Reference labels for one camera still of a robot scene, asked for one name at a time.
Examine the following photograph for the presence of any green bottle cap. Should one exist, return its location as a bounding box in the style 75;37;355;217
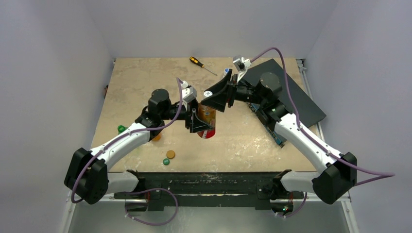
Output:
163;158;170;166

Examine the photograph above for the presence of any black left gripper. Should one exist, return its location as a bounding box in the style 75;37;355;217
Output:
160;98;212;132

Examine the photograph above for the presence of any blue-white Pocari Sweat cap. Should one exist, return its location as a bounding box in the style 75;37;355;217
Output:
223;68;229;76

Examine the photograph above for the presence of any white bottle cap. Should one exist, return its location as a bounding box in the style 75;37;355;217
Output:
203;91;213;98

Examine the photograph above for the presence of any yellow-black screwdriver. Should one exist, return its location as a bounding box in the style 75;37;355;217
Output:
189;56;217;76

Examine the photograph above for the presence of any green plastic bottle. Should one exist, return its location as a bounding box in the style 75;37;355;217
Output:
117;125;127;134

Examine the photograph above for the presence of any tea bottle with yellow-red label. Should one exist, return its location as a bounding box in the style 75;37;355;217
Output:
197;104;216;139

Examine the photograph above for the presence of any orange bottle cap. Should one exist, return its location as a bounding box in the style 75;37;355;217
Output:
166;150;176;159

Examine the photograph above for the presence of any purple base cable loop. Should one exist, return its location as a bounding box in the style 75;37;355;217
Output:
124;188;179;227

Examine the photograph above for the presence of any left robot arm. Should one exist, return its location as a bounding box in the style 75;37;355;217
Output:
64;87;212;204

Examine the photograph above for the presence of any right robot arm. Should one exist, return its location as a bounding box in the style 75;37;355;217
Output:
201;70;357;204

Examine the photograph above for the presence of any orange juice bottle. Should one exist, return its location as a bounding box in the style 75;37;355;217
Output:
152;133;162;141

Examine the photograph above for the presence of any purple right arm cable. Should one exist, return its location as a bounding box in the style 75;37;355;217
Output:
250;47;396;187

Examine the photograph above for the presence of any dark blue network switch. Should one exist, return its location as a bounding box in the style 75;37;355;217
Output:
240;59;326;128

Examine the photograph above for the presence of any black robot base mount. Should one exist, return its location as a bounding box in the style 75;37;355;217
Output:
114;171;304;212

